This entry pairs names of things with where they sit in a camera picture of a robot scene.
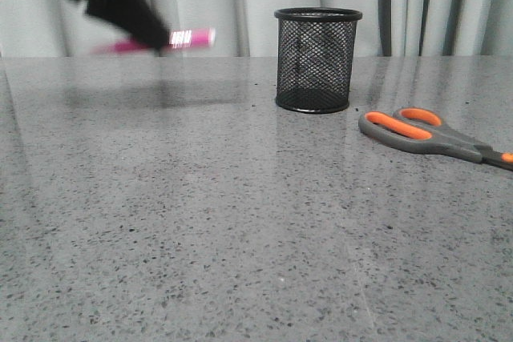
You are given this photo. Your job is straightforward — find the pink highlighter pen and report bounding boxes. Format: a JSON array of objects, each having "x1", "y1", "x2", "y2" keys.
[{"x1": 92, "y1": 28, "x2": 216, "y2": 54}]

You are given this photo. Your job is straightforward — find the grey orange scissors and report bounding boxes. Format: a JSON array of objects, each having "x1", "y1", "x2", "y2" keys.
[{"x1": 358, "y1": 107, "x2": 512, "y2": 171}]

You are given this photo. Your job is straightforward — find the black mesh pen cup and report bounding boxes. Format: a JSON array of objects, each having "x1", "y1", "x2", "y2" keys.
[{"x1": 274, "y1": 7, "x2": 363, "y2": 114}]

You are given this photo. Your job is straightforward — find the grey curtain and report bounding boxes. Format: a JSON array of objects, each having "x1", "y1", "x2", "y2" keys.
[{"x1": 1, "y1": 0, "x2": 512, "y2": 57}]

